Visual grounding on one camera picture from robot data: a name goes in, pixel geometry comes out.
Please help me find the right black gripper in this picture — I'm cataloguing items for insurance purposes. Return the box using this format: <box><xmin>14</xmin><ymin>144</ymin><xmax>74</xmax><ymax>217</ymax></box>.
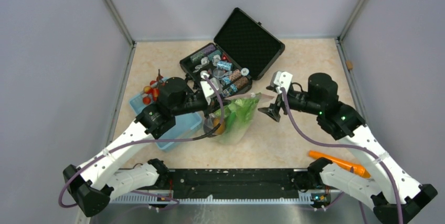
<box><xmin>259</xmin><ymin>86</ymin><xmax>323</xmax><ymax>121</ymax></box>

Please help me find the green napa cabbage toy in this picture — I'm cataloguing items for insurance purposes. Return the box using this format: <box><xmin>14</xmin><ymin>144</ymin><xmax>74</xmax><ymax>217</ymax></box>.
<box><xmin>216</xmin><ymin>95</ymin><xmax>260</xmax><ymax>145</ymax></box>

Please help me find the orange brown fruit toy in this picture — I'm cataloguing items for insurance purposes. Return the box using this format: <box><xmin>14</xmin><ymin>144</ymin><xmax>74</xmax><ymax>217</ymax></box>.
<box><xmin>213</xmin><ymin>118</ymin><xmax>226</xmax><ymax>135</ymax></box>

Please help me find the clear zip top bag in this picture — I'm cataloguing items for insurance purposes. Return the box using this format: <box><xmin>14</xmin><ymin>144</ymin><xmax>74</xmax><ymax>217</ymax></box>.
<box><xmin>210</xmin><ymin>92</ymin><xmax>274</xmax><ymax>145</ymax></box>

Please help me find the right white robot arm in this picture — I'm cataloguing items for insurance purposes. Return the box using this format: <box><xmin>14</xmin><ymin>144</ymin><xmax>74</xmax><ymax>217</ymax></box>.
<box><xmin>261</xmin><ymin>71</ymin><xmax>438</xmax><ymax>223</ymax></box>

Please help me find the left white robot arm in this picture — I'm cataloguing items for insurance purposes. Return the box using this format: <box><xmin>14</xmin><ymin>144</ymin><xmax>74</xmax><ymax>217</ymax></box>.
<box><xmin>58</xmin><ymin>74</ymin><xmax>221</xmax><ymax>217</ymax></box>

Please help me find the red cherry tomato bunch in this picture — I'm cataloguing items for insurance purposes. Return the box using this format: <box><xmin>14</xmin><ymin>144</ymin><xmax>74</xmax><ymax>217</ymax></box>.
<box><xmin>142</xmin><ymin>69</ymin><xmax>165</xmax><ymax>105</ymax></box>

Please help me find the light blue plastic basket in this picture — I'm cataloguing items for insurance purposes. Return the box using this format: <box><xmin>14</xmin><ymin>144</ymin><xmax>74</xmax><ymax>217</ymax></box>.
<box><xmin>129</xmin><ymin>91</ymin><xmax>203</xmax><ymax>152</ymax></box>

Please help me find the white single poker chip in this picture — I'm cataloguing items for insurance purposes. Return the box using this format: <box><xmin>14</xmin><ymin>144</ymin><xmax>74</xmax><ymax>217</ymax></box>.
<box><xmin>240</xmin><ymin>68</ymin><xmax>250</xmax><ymax>76</ymax></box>

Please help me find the clear round dealer button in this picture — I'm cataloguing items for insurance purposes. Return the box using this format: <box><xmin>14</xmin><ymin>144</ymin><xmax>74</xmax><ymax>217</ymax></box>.
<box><xmin>213</xmin><ymin>69</ymin><xmax>226</xmax><ymax>79</ymax></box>

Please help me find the black poker chip case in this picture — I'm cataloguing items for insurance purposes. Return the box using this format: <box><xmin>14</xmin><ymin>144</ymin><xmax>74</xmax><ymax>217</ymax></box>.
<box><xmin>179</xmin><ymin>7</ymin><xmax>285</xmax><ymax>97</ymax></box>

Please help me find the orange marker pen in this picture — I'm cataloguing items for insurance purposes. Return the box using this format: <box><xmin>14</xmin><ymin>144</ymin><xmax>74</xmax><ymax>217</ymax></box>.
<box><xmin>308</xmin><ymin>151</ymin><xmax>371</xmax><ymax>178</ymax></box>

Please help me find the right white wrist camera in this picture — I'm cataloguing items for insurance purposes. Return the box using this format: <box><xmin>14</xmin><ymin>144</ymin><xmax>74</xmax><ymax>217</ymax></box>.
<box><xmin>270</xmin><ymin>71</ymin><xmax>293</xmax><ymax>94</ymax></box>

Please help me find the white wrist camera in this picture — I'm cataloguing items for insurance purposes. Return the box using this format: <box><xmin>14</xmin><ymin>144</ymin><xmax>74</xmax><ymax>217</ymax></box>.
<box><xmin>200</xmin><ymin>71</ymin><xmax>221</xmax><ymax>105</ymax></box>
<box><xmin>270</xmin><ymin>71</ymin><xmax>293</xmax><ymax>94</ymax></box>

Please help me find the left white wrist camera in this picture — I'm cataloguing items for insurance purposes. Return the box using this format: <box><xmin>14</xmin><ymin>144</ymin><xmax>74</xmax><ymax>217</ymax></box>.
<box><xmin>200</xmin><ymin>71</ymin><xmax>221</xmax><ymax>105</ymax></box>

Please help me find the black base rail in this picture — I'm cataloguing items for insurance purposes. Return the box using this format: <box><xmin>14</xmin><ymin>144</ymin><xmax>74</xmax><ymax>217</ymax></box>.
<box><xmin>153</xmin><ymin>168</ymin><xmax>343</xmax><ymax>200</ymax></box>

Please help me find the white cable duct strip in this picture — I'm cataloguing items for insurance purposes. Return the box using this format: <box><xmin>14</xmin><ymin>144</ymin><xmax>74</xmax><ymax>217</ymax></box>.
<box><xmin>111</xmin><ymin>193</ymin><xmax>314</xmax><ymax>205</ymax></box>

